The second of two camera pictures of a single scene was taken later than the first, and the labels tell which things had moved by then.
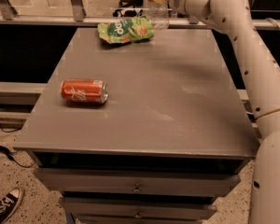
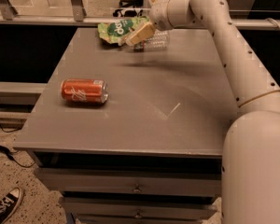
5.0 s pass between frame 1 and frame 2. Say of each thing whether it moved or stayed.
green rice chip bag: stayed
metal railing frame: stayed
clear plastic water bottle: moved
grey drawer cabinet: stayed
